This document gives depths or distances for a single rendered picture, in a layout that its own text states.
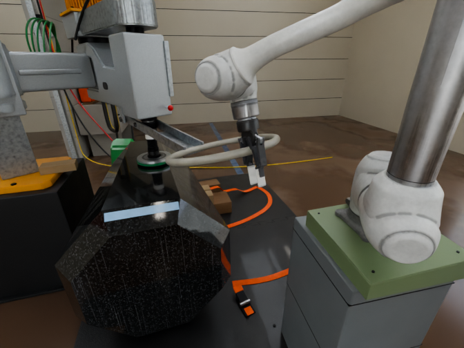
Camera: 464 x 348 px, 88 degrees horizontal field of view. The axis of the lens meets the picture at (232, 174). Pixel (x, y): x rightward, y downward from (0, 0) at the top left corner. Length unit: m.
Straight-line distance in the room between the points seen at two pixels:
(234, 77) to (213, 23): 5.87
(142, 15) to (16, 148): 1.13
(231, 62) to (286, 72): 6.33
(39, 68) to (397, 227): 1.94
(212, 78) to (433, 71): 0.45
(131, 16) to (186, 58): 4.98
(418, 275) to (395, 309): 0.20
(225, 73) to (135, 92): 0.87
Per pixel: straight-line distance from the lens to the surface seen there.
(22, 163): 2.02
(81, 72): 2.03
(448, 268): 1.00
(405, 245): 0.70
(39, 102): 7.11
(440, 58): 0.64
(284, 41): 0.66
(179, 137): 1.40
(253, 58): 0.65
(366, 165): 0.89
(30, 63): 1.97
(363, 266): 0.86
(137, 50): 1.44
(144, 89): 1.44
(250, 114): 0.79
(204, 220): 1.24
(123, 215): 1.18
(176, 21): 6.43
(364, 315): 1.00
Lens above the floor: 1.42
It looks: 25 degrees down
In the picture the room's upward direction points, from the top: 1 degrees counter-clockwise
